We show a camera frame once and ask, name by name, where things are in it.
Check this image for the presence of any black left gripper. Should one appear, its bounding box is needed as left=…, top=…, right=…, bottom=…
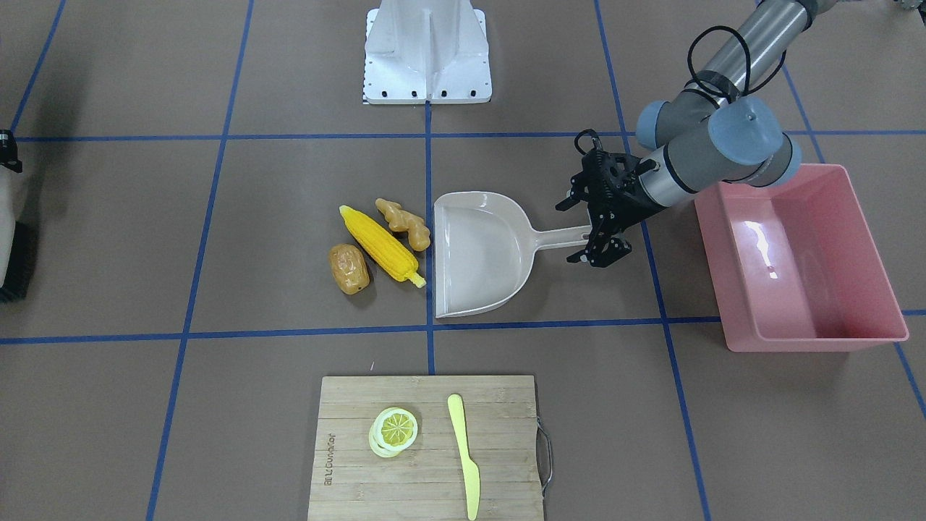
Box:
left=556, top=129, right=663, bottom=269

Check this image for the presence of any beige plastic dustpan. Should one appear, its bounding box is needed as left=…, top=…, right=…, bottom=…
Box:
left=433, top=191, right=591, bottom=319

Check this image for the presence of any tan toy ginger root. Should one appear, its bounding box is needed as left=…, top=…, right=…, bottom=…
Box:
left=375, top=198, right=431, bottom=252

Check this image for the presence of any yellow toy corn cob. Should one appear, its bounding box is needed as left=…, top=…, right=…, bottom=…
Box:
left=339, top=205, right=426, bottom=288

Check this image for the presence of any brown toy potato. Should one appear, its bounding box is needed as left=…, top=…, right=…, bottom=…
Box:
left=328, top=243, right=371, bottom=295

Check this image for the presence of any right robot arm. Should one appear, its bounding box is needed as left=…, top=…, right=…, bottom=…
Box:
left=1, top=129, right=38, bottom=304

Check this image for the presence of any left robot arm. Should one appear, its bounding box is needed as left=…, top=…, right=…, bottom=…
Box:
left=556, top=1, right=834, bottom=268

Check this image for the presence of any pink plastic bin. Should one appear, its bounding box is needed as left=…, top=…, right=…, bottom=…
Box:
left=694, top=163, right=909, bottom=352

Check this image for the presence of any bamboo cutting board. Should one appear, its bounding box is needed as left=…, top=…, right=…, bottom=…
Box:
left=307, top=376, right=545, bottom=520

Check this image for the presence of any yellow toy knife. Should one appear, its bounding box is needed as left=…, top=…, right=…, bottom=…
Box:
left=447, top=394, right=482, bottom=520

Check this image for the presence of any yellow toy lemon slice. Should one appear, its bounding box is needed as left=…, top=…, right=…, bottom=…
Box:
left=368, top=407, right=419, bottom=458

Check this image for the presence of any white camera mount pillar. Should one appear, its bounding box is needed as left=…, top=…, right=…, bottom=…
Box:
left=362, top=1, right=493, bottom=105

